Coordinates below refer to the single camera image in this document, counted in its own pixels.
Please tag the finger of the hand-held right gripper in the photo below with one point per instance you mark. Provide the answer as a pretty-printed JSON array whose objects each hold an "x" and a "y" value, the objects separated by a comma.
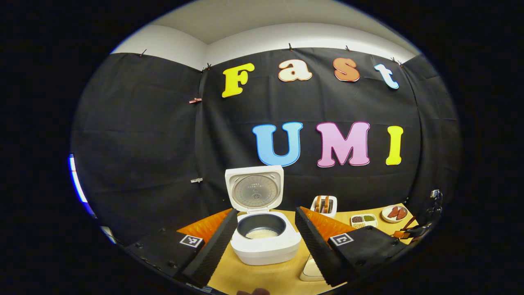
[{"x": 402, "y": 234}]

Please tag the white divided bean dish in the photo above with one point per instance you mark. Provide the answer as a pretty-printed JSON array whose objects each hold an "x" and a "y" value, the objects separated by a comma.
[{"x": 364, "y": 221}]

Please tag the white oval plate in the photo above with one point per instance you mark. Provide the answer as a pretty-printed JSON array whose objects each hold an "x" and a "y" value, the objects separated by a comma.
[{"x": 387, "y": 217}]

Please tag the white toaster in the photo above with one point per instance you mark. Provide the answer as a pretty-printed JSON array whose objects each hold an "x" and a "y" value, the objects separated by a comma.
[{"x": 329, "y": 209}]

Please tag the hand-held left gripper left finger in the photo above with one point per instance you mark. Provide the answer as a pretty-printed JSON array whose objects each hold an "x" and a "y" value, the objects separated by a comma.
[{"x": 215, "y": 250}]

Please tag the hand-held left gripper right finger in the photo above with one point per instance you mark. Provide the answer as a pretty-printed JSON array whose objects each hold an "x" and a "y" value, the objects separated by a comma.
[{"x": 317, "y": 254}]

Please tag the white rice cooker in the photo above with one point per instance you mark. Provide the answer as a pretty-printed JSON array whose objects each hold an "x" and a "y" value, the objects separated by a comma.
[{"x": 266, "y": 250}]

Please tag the clear container of rice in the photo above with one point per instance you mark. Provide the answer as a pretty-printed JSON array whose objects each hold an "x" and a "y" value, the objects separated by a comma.
[{"x": 311, "y": 268}]

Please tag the pink cloth clip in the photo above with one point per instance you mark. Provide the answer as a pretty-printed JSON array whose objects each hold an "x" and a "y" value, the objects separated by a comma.
[{"x": 195, "y": 100}]

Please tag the red meat piece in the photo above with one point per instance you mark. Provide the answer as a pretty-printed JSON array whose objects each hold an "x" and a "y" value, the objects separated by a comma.
[
  {"x": 401, "y": 214},
  {"x": 393, "y": 212}
]

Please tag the toasted bread slice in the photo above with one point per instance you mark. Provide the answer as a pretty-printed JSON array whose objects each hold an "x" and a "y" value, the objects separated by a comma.
[
  {"x": 318, "y": 204},
  {"x": 326, "y": 205}
]

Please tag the brown wooden spoon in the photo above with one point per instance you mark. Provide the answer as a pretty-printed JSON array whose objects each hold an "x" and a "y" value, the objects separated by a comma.
[{"x": 409, "y": 223}]

